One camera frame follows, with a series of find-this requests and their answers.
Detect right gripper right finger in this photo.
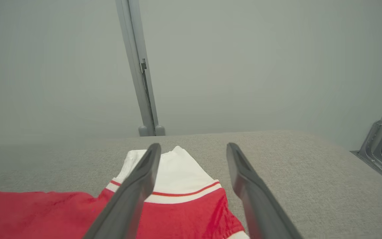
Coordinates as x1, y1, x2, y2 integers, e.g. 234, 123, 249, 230
226, 142, 303, 239

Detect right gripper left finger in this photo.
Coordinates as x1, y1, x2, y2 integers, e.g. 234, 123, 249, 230
83, 143, 162, 239

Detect red basketball jersey white sleeves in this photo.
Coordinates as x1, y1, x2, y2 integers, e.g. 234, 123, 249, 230
0, 145, 250, 239

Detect grey metal partition post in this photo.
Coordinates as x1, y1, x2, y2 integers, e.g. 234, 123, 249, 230
115, 0, 166, 137

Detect grey metal support bracket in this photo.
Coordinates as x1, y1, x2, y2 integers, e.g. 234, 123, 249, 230
350, 78, 382, 192

